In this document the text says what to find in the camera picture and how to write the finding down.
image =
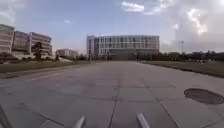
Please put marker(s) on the low pale building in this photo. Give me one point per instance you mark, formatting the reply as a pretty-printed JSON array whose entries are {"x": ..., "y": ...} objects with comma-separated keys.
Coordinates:
[{"x": 66, "y": 52}]

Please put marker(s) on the grass strip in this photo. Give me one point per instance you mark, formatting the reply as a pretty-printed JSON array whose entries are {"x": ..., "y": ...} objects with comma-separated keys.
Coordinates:
[
  {"x": 30, "y": 66},
  {"x": 196, "y": 67}
]

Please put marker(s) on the robot's own part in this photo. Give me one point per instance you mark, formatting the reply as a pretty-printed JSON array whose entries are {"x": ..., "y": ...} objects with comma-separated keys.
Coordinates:
[
  {"x": 79, "y": 122},
  {"x": 142, "y": 120}
]

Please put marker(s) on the round dark manhole cover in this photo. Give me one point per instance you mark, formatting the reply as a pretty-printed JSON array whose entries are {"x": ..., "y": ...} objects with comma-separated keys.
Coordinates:
[{"x": 204, "y": 96}]

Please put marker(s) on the row of dark trees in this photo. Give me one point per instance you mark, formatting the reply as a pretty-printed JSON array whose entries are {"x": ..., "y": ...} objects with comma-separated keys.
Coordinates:
[{"x": 190, "y": 56}]

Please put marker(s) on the row of bushes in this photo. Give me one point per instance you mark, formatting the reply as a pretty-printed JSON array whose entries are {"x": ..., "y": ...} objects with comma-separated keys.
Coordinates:
[{"x": 33, "y": 57}]

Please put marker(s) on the stepped multi-storey building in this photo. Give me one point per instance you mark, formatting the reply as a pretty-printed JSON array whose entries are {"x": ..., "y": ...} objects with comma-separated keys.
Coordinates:
[{"x": 21, "y": 42}]

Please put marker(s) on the grey concrete slab pavement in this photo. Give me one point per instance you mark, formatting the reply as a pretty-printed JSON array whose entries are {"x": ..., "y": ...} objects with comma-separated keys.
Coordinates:
[{"x": 110, "y": 86}]

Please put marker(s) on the large grey glass-fronted building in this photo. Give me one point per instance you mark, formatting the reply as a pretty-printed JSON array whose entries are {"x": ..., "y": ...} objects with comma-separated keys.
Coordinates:
[{"x": 123, "y": 46}]

